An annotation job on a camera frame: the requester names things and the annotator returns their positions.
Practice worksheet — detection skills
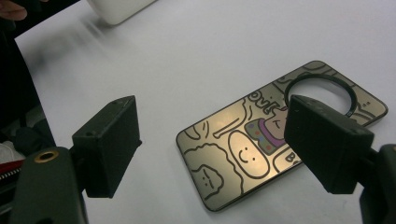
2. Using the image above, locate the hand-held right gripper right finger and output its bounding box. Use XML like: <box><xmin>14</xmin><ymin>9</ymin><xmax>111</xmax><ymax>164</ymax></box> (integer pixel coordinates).
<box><xmin>283</xmin><ymin>94</ymin><xmax>375</xmax><ymax>194</ymax></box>

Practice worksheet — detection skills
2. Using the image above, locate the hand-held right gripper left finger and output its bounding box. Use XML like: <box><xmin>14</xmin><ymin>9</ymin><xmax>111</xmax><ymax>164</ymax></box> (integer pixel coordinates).
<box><xmin>72</xmin><ymin>95</ymin><xmax>143</xmax><ymax>199</ymax></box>

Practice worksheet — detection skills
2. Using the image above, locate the dark grey object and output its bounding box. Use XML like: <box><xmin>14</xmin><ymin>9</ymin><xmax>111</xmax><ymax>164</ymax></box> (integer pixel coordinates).
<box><xmin>176</xmin><ymin>60</ymin><xmax>389</xmax><ymax>213</ymax></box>

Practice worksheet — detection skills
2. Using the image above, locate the white plastic container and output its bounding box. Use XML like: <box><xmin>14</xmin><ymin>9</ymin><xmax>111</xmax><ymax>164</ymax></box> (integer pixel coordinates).
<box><xmin>86</xmin><ymin>0</ymin><xmax>158</xmax><ymax>26</ymax></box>

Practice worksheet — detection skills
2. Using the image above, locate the red fabric strip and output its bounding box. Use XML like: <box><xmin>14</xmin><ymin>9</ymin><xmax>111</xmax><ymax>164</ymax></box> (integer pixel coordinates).
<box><xmin>0</xmin><ymin>160</ymin><xmax>25</xmax><ymax>183</ymax></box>

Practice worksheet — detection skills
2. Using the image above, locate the white table cover sheet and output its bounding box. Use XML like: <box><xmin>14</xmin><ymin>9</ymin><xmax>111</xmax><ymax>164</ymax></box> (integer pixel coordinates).
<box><xmin>13</xmin><ymin>0</ymin><xmax>396</xmax><ymax>224</ymax></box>

